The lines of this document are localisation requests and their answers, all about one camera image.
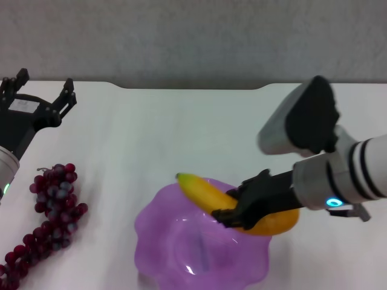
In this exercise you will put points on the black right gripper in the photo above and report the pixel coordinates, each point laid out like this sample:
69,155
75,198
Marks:
266,196

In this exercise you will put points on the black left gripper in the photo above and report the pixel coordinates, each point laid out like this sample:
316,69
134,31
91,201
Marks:
24,121

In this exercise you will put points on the yellow banana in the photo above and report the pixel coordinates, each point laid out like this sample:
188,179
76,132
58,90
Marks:
199,190

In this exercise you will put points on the dark red grape bunch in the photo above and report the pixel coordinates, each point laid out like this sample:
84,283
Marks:
57,193

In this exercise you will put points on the purple translucent wavy plate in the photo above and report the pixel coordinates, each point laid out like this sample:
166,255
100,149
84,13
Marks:
169,241

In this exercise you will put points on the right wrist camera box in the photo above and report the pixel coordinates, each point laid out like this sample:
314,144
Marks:
302,121

